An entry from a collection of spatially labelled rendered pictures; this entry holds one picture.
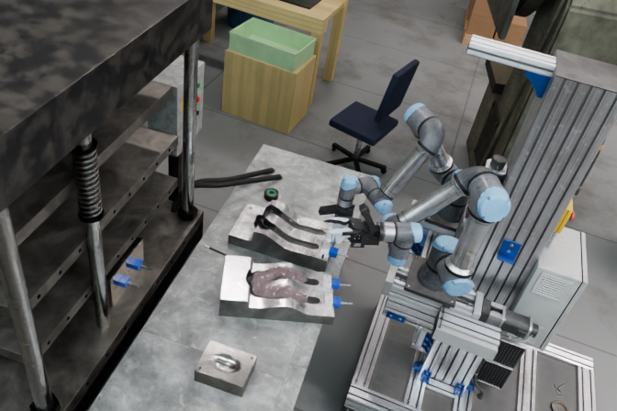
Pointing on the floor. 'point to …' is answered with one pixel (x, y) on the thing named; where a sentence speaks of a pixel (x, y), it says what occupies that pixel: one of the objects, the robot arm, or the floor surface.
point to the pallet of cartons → (480, 19)
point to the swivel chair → (372, 119)
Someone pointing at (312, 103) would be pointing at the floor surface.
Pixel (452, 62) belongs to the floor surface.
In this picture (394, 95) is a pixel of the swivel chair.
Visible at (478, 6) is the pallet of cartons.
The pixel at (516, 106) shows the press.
